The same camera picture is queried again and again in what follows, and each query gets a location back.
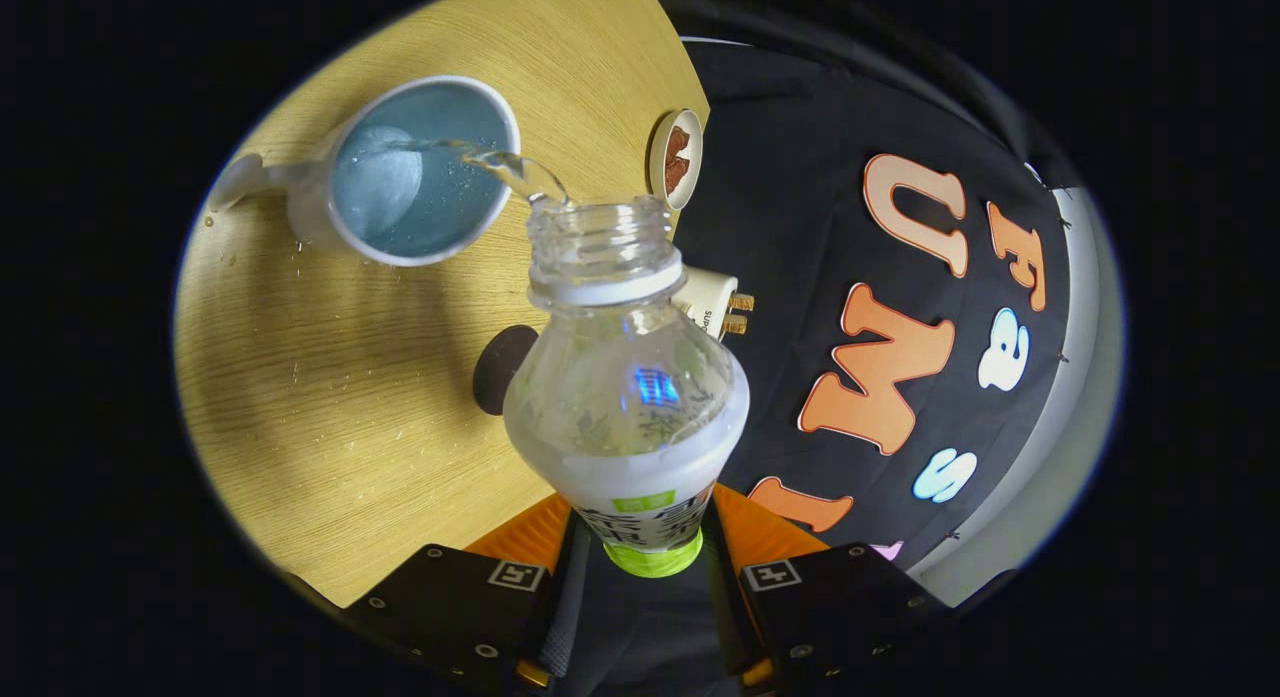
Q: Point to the black backdrop cloth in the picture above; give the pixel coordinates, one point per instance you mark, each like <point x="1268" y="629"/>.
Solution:
<point x="800" y="177"/>

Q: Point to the clear juice bottle green label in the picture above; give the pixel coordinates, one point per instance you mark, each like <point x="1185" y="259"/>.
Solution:
<point x="625" y="417"/>

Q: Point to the white power plug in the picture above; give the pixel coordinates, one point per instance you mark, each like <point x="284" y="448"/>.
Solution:
<point x="705" y="297"/>

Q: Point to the brown food piece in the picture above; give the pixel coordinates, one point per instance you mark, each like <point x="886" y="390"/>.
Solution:
<point x="679" y="144"/>
<point x="677" y="180"/>

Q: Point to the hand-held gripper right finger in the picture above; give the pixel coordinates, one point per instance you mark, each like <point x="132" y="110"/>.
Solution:
<point x="725" y="607"/>

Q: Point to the dark round coaster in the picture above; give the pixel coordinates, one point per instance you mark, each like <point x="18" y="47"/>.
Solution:
<point x="497" y="377"/>

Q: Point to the wooden table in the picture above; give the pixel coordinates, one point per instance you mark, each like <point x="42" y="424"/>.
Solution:
<point x="330" y="397"/>

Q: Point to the white oval plate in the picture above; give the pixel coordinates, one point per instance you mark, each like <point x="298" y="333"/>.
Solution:
<point x="657" y="162"/>

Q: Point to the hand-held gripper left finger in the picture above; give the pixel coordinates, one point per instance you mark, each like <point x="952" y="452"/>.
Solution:
<point x="565" y="607"/>

